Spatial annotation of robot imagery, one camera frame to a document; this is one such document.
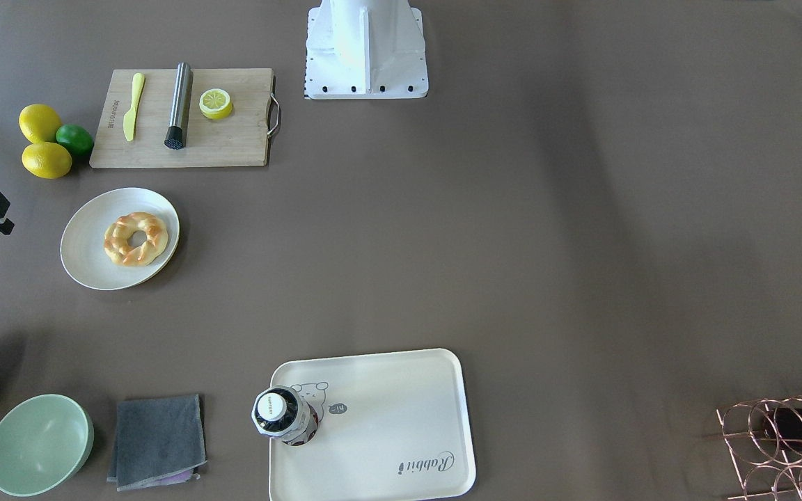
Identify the twisted glazed donut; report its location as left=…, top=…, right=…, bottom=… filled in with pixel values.
left=103, top=212, right=169, bottom=267

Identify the dark tea bottle on tray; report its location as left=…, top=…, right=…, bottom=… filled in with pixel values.
left=251, top=385, right=320, bottom=446

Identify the cream rabbit tray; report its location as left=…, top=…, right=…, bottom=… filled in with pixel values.
left=269, top=348, right=477, bottom=500

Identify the yellow lemon lower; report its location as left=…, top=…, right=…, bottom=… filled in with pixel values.
left=22, top=142, right=73, bottom=180

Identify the yellow lemon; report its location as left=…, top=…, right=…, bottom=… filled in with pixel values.
left=22, top=142, right=73, bottom=180
left=18, top=104, right=63, bottom=145

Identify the yellow lemon upper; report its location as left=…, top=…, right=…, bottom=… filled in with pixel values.
left=18, top=104, right=63, bottom=145

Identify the green lime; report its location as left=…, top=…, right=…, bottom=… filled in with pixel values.
left=55, top=124, right=95, bottom=159

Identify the white round plate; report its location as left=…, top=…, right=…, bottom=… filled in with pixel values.
left=60, top=187, right=180, bottom=291

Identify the yellow plastic knife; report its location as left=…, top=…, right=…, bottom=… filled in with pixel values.
left=122, top=72, right=146, bottom=142

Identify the steel muddler black tip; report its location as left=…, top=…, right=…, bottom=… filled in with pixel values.
left=164, top=61, right=192, bottom=151

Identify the half lemon slice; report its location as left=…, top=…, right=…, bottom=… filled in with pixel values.
left=198, top=88, right=233, bottom=120

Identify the green bowl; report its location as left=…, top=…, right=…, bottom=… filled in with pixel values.
left=0, top=394, right=95, bottom=497

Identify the bamboo cutting board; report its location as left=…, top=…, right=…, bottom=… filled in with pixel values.
left=89, top=67, right=279, bottom=169

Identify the grey folded cloth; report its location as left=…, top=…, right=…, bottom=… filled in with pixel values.
left=107, top=394, right=207, bottom=491

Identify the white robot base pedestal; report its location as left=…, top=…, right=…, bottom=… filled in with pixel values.
left=304, top=1, right=430, bottom=100

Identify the copper wire bottle rack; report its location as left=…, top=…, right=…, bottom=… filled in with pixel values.
left=716, top=395, right=802, bottom=500

